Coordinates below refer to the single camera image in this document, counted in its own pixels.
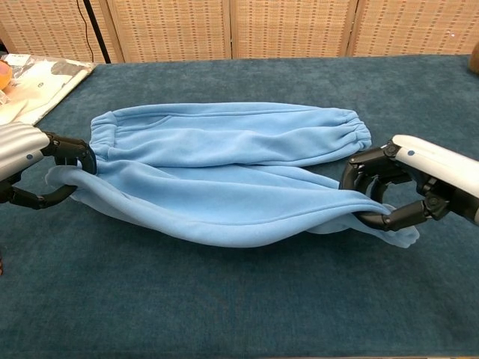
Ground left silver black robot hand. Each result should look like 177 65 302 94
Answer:
0 121 99 211

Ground woven bamboo folding screen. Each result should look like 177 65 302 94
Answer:
0 0 479 64

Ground light blue fleece pants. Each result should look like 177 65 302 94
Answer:
44 104 421 250

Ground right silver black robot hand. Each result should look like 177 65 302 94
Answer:
338 134 479 231

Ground thin black hanging cable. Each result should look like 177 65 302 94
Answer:
76 0 94 61

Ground black tripod stand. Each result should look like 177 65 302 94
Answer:
82 0 112 64

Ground yellow plush toy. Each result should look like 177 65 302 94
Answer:
0 61 14 90

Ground teal carpet table cover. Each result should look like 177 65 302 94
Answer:
0 55 479 359

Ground bagged white printed garment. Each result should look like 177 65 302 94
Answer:
0 53 97 126

